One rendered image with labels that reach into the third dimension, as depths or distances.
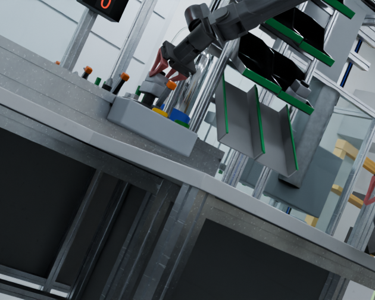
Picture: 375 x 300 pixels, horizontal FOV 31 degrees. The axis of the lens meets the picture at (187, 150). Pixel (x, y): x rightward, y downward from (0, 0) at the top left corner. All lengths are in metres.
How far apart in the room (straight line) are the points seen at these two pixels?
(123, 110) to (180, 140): 0.17
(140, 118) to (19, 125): 0.28
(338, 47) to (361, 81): 5.46
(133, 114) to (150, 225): 0.27
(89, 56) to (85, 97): 4.31
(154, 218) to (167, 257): 0.41
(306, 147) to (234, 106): 1.03
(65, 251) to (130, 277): 1.88
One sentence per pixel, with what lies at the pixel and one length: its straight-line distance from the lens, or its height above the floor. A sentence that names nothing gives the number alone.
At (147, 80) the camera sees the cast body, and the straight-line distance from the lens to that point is 1.83.
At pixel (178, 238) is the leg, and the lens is 1.22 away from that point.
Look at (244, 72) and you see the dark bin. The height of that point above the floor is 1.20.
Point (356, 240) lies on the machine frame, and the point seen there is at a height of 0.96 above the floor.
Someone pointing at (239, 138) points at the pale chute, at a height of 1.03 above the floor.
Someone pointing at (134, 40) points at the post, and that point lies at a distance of 3.03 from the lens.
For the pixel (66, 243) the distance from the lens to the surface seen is 3.48.
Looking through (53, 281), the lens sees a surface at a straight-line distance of 3.51.
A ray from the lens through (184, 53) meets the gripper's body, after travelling 1.77.
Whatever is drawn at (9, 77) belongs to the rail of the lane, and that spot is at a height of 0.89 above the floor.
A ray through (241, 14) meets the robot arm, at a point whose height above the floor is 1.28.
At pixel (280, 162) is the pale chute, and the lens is 2.05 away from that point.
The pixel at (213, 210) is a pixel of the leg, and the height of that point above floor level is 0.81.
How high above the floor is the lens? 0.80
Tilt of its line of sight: 4 degrees up
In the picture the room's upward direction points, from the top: 24 degrees clockwise
